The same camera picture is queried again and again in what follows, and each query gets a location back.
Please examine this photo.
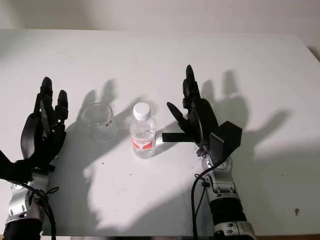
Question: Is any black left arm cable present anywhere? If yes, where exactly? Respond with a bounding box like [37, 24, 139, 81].
[14, 181, 61, 240]

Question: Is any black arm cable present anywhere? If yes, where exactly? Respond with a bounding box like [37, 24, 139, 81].
[190, 165, 216, 240]
[14, 181, 61, 240]

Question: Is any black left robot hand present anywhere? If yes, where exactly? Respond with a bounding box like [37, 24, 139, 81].
[19, 76, 70, 168]

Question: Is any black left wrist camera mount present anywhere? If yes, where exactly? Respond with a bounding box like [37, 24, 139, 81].
[0, 149, 56, 185]

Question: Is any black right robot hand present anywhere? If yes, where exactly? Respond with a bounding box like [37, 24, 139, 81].
[166, 64, 221, 152]

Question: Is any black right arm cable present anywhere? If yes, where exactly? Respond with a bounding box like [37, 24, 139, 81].
[190, 165, 216, 240]

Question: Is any clear plastic water bottle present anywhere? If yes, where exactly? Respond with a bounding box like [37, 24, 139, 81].
[129, 102, 158, 160]

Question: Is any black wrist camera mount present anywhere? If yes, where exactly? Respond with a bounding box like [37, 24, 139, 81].
[208, 120, 243, 165]
[0, 149, 56, 185]

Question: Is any black tape strip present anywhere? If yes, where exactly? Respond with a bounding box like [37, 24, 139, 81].
[161, 132, 191, 143]

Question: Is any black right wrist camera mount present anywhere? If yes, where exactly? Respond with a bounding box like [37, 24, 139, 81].
[208, 120, 243, 165]

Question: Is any clear glass cup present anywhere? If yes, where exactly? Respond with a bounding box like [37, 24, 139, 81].
[81, 102, 118, 143]

